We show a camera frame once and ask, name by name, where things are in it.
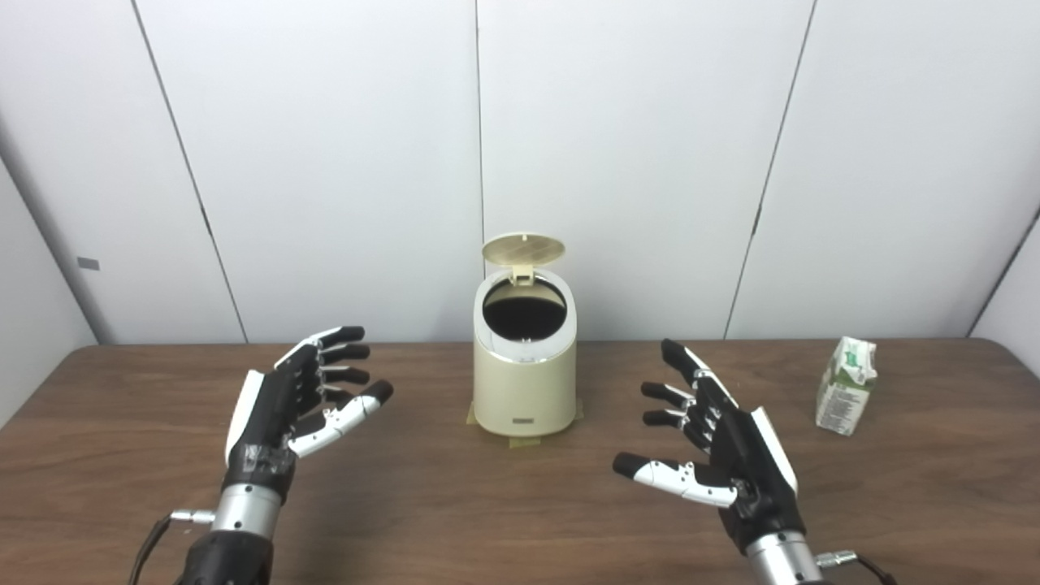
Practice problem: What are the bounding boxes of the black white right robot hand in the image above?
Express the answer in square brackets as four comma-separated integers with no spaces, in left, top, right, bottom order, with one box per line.
[612,339,807,555]

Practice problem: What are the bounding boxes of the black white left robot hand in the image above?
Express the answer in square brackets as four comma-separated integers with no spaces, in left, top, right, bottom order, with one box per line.
[223,326,395,502]

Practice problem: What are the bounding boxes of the white green milk carton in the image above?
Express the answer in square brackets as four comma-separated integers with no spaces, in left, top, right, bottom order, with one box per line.
[815,336,879,437]

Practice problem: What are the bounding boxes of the cream round bin lid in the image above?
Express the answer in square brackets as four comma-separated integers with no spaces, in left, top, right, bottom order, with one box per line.
[481,233,568,287]

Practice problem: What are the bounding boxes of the cream-colored bin body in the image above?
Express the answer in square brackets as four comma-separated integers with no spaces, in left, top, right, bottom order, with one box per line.
[473,268,579,438]

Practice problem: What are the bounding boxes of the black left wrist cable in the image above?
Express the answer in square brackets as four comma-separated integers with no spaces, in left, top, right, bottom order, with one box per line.
[128,509,217,585]

